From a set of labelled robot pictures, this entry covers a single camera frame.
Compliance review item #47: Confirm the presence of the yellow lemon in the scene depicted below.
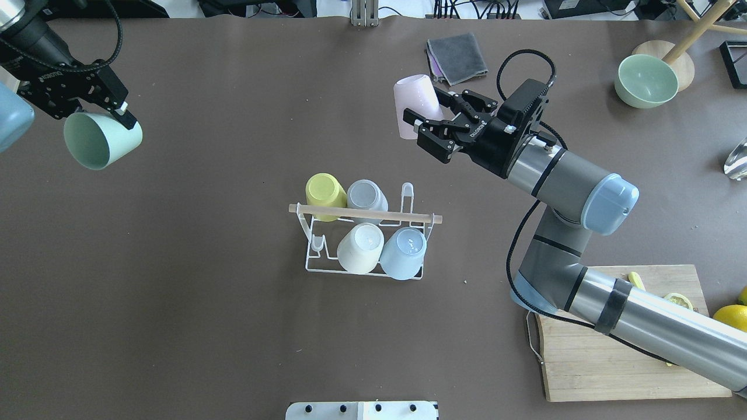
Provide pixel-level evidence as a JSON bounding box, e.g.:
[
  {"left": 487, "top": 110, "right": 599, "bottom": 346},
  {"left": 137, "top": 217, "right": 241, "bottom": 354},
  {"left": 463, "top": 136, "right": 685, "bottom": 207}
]
[
  {"left": 713, "top": 304, "right": 747, "bottom": 332},
  {"left": 737, "top": 285, "right": 747, "bottom": 306}
]

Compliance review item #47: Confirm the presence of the green bowl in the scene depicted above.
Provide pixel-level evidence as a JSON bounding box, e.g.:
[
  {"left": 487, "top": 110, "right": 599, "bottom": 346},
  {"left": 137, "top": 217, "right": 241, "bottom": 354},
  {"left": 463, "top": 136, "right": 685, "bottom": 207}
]
[{"left": 614, "top": 55, "right": 679, "bottom": 109}]

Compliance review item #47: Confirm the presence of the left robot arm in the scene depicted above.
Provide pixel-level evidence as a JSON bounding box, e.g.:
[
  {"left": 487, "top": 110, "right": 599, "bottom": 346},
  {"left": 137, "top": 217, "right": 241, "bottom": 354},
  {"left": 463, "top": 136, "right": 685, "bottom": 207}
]
[{"left": 1, "top": 1, "right": 142, "bottom": 170}]

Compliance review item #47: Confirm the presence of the wooden mug tree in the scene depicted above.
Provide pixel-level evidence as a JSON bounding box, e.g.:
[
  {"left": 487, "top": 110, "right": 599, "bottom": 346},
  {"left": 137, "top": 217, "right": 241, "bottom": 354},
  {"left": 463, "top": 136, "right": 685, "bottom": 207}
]
[{"left": 632, "top": 1, "right": 745, "bottom": 92}]

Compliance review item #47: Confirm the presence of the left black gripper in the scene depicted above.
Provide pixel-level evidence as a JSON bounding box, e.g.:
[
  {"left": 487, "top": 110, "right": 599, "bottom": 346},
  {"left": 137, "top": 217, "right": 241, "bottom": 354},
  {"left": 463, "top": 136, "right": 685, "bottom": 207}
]
[{"left": 16, "top": 58, "right": 138, "bottom": 130}]

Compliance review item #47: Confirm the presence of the green plastic cup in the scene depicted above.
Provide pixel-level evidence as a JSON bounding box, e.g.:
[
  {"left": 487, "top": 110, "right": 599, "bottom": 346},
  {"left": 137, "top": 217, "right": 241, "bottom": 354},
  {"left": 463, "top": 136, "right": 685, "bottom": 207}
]
[{"left": 63, "top": 112, "right": 142, "bottom": 170}]

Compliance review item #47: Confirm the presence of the grey translucent cup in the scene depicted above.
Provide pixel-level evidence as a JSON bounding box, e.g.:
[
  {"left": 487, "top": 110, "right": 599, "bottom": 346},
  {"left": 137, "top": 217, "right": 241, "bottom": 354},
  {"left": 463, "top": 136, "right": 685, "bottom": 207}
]
[{"left": 347, "top": 179, "right": 389, "bottom": 212}]

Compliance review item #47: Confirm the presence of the wooden cutting board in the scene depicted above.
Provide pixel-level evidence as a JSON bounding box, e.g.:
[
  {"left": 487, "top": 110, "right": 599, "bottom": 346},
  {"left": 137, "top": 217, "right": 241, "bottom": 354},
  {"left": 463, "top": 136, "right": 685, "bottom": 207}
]
[{"left": 526, "top": 265, "right": 733, "bottom": 403}]

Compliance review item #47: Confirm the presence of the yellow plastic cup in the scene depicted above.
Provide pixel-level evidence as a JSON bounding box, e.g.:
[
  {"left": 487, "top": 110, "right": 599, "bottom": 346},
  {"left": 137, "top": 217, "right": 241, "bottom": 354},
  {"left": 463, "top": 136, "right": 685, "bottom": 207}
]
[{"left": 306, "top": 173, "right": 347, "bottom": 208}]

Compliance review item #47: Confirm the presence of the metal scoop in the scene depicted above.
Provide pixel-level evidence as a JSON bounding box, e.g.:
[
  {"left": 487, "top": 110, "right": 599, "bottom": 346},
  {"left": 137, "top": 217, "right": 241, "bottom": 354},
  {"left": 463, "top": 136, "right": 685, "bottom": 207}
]
[{"left": 723, "top": 138, "right": 746, "bottom": 181}]

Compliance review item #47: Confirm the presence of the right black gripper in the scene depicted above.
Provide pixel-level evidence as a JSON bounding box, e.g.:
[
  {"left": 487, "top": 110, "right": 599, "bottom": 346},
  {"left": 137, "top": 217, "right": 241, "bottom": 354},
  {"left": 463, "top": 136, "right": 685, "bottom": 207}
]
[{"left": 403, "top": 79, "right": 549, "bottom": 179}]

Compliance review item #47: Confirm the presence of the aluminium frame post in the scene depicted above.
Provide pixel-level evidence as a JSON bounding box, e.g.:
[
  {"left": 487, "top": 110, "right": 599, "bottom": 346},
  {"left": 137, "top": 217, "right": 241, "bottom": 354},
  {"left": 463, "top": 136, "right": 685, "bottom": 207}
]
[{"left": 350, "top": 0, "right": 379, "bottom": 27}]

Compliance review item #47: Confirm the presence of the pink plastic cup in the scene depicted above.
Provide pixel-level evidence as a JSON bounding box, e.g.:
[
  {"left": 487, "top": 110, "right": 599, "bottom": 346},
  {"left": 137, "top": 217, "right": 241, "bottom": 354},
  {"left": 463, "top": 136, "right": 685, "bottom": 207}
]
[{"left": 394, "top": 74, "right": 444, "bottom": 140}]

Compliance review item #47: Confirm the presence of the cream plastic cup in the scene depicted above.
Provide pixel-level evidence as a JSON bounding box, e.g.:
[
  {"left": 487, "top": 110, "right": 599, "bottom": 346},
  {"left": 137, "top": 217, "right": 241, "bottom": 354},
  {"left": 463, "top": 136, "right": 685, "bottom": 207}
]
[{"left": 337, "top": 222, "right": 385, "bottom": 274}]

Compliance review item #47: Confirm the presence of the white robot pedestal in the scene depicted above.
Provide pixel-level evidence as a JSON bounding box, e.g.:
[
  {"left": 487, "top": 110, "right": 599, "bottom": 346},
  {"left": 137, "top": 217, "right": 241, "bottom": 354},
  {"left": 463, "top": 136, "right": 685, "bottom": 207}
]
[{"left": 285, "top": 400, "right": 439, "bottom": 419}]

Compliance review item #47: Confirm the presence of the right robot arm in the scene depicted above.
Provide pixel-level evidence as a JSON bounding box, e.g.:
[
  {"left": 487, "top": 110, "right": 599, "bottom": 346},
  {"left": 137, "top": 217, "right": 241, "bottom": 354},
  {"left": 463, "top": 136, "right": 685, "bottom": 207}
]
[{"left": 395, "top": 75, "right": 746, "bottom": 396}]

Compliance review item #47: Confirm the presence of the white wire cup holder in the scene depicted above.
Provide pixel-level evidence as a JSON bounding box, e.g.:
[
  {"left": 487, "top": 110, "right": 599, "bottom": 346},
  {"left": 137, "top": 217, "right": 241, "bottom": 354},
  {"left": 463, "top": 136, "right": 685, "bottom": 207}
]
[{"left": 288, "top": 183, "right": 443, "bottom": 281}]

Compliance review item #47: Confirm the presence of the blue plastic cup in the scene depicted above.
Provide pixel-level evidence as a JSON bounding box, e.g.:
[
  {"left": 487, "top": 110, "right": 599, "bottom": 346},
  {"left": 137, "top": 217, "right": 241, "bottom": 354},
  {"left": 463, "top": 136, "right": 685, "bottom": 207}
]
[{"left": 381, "top": 227, "right": 427, "bottom": 280}]

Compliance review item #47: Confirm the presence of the grey folded cloth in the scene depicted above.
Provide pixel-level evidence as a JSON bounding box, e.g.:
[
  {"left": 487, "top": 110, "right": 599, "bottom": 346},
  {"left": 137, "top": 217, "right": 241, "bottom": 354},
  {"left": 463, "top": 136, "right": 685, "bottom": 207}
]
[{"left": 426, "top": 32, "right": 488, "bottom": 86}]

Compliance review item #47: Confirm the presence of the lemon slice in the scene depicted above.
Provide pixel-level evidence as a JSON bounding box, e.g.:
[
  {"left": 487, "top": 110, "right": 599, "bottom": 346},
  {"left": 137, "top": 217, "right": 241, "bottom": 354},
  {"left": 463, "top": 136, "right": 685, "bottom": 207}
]
[{"left": 664, "top": 292, "right": 697, "bottom": 312}]

